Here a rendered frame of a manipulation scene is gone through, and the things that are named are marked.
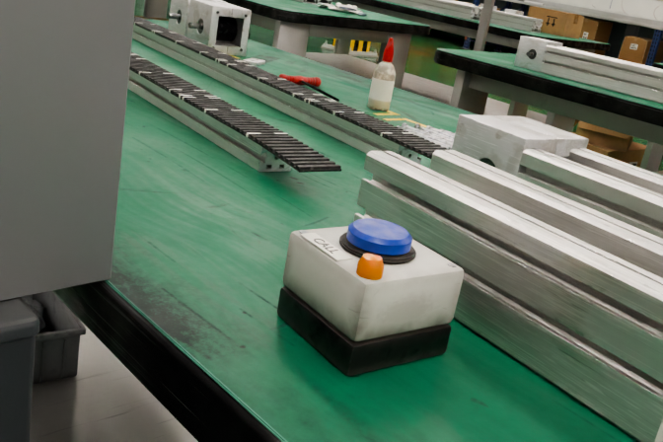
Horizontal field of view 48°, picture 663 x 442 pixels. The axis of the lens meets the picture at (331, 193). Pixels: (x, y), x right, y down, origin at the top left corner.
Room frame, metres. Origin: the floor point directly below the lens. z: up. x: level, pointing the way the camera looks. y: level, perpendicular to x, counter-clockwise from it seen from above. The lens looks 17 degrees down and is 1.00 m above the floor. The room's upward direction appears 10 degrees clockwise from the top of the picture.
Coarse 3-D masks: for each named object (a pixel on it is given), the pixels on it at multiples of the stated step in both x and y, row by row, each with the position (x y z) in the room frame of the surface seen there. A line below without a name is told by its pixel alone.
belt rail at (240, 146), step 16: (128, 80) 1.04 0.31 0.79; (144, 80) 1.00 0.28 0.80; (144, 96) 0.99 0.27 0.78; (160, 96) 0.97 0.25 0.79; (176, 112) 0.91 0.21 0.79; (192, 112) 0.88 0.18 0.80; (192, 128) 0.88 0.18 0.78; (208, 128) 0.85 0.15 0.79; (224, 128) 0.82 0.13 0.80; (224, 144) 0.81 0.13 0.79; (240, 144) 0.80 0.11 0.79; (256, 144) 0.76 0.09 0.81; (256, 160) 0.76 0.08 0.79; (272, 160) 0.76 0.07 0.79
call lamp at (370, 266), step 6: (360, 258) 0.39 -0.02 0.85; (366, 258) 0.38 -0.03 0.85; (372, 258) 0.39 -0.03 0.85; (378, 258) 0.39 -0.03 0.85; (360, 264) 0.38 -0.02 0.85; (366, 264) 0.38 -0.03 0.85; (372, 264) 0.38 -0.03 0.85; (378, 264) 0.38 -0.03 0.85; (360, 270) 0.38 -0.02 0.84; (366, 270) 0.38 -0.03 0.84; (372, 270) 0.38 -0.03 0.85; (378, 270) 0.38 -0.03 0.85; (366, 276) 0.38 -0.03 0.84; (372, 276) 0.38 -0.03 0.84; (378, 276) 0.38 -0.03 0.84
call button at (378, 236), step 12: (348, 228) 0.43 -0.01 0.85; (360, 228) 0.42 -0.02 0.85; (372, 228) 0.43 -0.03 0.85; (384, 228) 0.43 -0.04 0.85; (396, 228) 0.44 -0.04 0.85; (348, 240) 0.42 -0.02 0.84; (360, 240) 0.42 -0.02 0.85; (372, 240) 0.41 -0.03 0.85; (384, 240) 0.41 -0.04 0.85; (396, 240) 0.42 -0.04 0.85; (408, 240) 0.42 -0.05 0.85; (372, 252) 0.41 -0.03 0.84; (384, 252) 0.41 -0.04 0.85; (396, 252) 0.41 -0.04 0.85
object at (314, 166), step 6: (294, 162) 0.70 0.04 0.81; (300, 162) 0.70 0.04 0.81; (306, 162) 0.71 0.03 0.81; (312, 162) 0.71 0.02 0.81; (318, 162) 0.71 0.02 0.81; (324, 162) 0.72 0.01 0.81; (330, 162) 0.72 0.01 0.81; (294, 168) 0.69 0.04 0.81; (300, 168) 0.69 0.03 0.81; (306, 168) 0.69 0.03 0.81; (312, 168) 0.70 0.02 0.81; (318, 168) 0.70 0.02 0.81; (324, 168) 0.70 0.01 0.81; (330, 168) 0.71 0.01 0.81; (336, 168) 0.71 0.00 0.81
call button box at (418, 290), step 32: (288, 256) 0.43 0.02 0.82; (320, 256) 0.41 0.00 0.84; (352, 256) 0.41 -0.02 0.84; (384, 256) 0.41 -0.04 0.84; (416, 256) 0.43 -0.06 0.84; (288, 288) 0.43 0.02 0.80; (320, 288) 0.41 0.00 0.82; (352, 288) 0.38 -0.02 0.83; (384, 288) 0.38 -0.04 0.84; (416, 288) 0.40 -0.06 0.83; (448, 288) 0.42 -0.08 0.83; (288, 320) 0.43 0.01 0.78; (320, 320) 0.40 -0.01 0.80; (352, 320) 0.38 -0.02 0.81; (384, 320) 0.39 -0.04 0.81; (416, 320) 0.40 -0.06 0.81; (448, 320) 0.42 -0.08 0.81; (352, 352) 0.38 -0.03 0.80; (384, 352) 0.39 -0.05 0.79; (416, 352) 0.41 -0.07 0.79
